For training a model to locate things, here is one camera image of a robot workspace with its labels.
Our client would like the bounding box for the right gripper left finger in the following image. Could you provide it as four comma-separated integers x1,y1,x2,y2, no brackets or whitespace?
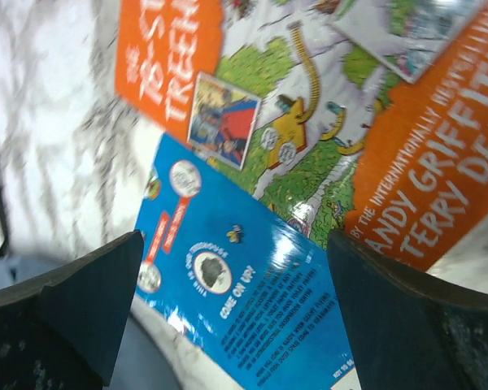
0,230,143,389

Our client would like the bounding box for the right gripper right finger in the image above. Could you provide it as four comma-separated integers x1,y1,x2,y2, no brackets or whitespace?
327,230,488,389

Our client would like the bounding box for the blue backpack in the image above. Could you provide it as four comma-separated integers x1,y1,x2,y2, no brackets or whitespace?
0,256,181,390

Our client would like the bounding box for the blue paperback book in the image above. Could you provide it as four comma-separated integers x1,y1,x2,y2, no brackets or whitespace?
136,136,360,389

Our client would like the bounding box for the orange Treehouse book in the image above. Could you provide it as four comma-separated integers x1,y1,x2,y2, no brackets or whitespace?
115,1,488,270

